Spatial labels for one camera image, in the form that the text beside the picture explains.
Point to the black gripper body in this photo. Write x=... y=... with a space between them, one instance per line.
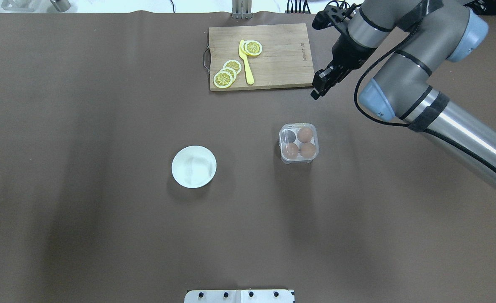
x=348 y=52

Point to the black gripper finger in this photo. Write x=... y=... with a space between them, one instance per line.
x=323 y=81
x=341 y=73

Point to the clear plastic egg box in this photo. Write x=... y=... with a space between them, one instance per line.
x=288 y=133

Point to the brown egg from bowl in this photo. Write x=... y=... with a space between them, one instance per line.
x=290 y=151

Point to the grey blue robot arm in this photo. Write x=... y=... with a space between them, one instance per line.
x=399 y=94

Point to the brown egg upper right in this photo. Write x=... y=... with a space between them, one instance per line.
x=305 y=134

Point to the brown egg lower right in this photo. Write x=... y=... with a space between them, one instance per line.
x=307 y=150

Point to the wooden cutting board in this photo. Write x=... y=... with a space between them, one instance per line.
x=285 y=61

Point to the black plugs cluster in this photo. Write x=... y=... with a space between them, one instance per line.
x=297 y=7

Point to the yellow plastic knife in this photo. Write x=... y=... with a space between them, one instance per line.
x=247 y=71

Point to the lemon slice upper left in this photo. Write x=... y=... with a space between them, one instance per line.
x=233 y=64

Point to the lemon slice under top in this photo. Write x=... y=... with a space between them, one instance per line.
x=242 y=48

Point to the lemon slice middle left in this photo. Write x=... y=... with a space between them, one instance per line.
x=232 y=72

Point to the lemon slice lower left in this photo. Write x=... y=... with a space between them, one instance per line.
x=222 y=80

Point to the white round bowl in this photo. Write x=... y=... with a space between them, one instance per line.
x=194 y=167

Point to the black device top right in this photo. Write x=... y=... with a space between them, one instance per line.
x=481 y=7

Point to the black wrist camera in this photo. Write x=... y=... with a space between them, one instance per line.
x=337 y=14

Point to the metal bracket at table edge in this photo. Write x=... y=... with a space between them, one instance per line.
x=242 y=9

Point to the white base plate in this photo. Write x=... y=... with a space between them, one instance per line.
x=240 y=296

